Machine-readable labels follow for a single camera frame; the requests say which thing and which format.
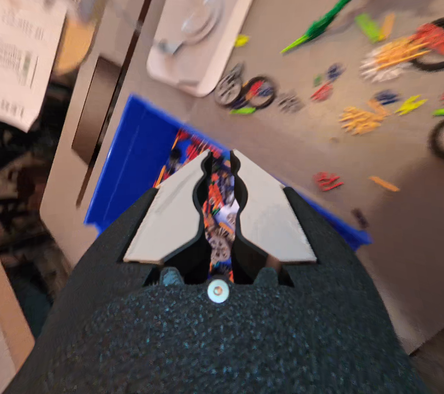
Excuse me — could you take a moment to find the yellow half-circle connector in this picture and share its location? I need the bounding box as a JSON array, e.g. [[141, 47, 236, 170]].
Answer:
[[339, 106, 384, 135]]

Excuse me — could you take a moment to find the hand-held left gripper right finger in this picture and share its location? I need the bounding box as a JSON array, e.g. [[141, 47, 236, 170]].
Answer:
[[230, 149, 318, 285]]

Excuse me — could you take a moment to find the small orange connector piece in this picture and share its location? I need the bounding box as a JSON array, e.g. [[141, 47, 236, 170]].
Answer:
[[368, 100, 390, 116]]

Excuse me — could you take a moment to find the red fan connector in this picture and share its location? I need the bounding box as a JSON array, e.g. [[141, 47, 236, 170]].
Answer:
[[312, 172, 345, 192]]

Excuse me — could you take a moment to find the white adjustable book stand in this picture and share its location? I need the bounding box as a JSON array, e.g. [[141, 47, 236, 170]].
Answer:
[[146, 0, 274, 98]]

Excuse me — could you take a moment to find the blue tagged plastic bin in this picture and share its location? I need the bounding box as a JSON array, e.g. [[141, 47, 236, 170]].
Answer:
[[84, 94, 373, 282]]

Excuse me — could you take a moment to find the small black toy tire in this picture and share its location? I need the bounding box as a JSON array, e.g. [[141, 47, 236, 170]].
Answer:
[[243, 76, 278, 110]]

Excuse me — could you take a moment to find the small red snowflake connector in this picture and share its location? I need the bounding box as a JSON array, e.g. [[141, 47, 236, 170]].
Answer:
[[310, 83, 334, 102]]

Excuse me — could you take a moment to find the pile of construction toy pieces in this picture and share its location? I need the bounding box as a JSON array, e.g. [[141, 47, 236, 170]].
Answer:
[[154, 129, 243, 282]]

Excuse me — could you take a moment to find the grey spoked toy wheel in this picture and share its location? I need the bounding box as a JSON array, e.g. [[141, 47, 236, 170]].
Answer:
[[213, 70, 243, 107]]

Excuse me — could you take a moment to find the thin orange rod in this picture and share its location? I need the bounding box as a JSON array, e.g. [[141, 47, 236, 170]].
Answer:
[[368, 175, 400, 192]]

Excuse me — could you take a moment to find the short yellow rod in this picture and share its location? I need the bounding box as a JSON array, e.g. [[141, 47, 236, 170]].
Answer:
[[379, 13, 396, 40]]

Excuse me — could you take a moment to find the white printed instruction sheet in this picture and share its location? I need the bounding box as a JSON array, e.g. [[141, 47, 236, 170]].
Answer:
[[0, 0, 68, 132]]

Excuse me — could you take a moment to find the black office chair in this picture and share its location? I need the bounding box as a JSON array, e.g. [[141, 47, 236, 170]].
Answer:
[[0, 82, 75, 301]]

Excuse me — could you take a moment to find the yellow fan connector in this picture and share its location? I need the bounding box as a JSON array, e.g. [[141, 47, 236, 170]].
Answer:
[[373, 37, 431, 67]]

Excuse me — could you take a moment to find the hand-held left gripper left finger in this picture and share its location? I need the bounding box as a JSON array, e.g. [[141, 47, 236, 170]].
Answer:
[[123, 149, 213, 285]]

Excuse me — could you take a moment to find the light wooden table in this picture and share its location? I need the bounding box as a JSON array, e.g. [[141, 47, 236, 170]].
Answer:
[[52, 18, 96, 75]]

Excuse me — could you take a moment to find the white snowflake connector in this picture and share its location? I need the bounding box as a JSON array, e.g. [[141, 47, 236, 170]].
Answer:
[[359, 51, 410, 82]]

